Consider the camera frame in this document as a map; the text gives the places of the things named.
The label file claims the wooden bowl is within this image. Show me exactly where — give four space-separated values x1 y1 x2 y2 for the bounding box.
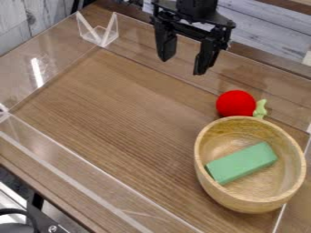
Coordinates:
194 116 305 214

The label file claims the clear acrylic corner bracket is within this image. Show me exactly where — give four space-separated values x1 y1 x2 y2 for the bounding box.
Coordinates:
74 12 118 48

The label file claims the green rectangular block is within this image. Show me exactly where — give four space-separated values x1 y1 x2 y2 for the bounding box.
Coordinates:
204 142 277 185

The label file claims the black metal table leg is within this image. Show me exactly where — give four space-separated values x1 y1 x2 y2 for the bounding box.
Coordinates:
26 193 69 233

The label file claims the black cable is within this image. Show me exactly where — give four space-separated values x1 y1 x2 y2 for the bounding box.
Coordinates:
0 208 40 233

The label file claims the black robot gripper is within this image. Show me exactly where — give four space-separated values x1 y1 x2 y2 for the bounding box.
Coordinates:
152 0 236 76

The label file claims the clear acrylic table barrier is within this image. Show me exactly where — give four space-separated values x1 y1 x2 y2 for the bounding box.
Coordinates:
0 6 311 233

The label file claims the red plush strawberry toy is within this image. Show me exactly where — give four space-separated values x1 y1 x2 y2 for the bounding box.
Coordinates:
216 90 266 119

